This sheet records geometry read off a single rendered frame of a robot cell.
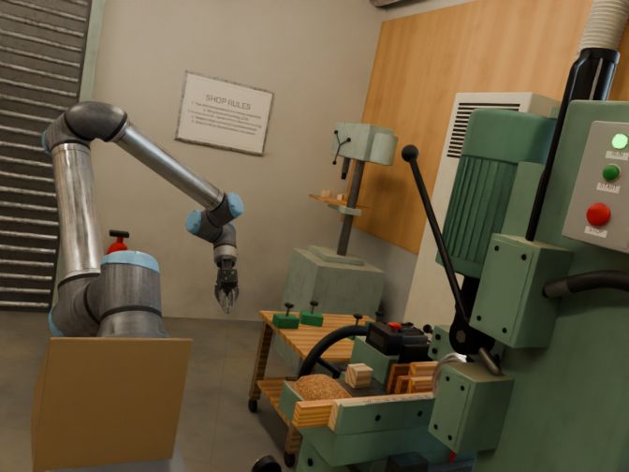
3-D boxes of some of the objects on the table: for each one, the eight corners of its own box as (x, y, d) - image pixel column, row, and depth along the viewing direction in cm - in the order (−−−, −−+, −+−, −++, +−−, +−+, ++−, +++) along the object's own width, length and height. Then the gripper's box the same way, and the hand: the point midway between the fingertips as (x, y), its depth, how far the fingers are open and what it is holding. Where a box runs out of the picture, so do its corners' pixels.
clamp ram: (406, 369, 133) (415, 333, 131) (427, 383, 126) (436, 346, 125) (376, 370, 128) (385, 333, 127) (397, 385, 122) (405, 346, 120)
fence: (548, 407, 128) (555, 385, 127) (555, 410, 127) (562, 389, 126) (332, 431, 97) (339, 402, 96) (338, 436, 95) (344, 406, 95)
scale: (542, 386, 125) (542, 386, 125) (547, 389, 123) (547, 389, 123) (362, 401, 98) (362, 400, 98) (367, 404, 97) (367, 404, 97)
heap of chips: (325, 380, 118) (329, 363, 117) (362, 413, 106) (366, 395, 105) (287, 382, 113) (291, 365, 112) (322, 417, 101) (327, 398, 101)
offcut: (358, 379, 122) (362, 362, 121) (369, 386, 119) (373, 369, 119) (343, 381, 119) (347, 364, 119) (354, 389, 117) (358, 371, 116)
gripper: (214, 255, 210) (216, 305, 198) (239, 255, 212) (241, 305, 201) (212, 266, 217) (214, 316, 205) (236, 266, 219) (240, 316, 208)
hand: (227, 311), depth 206 cm, fingers closed
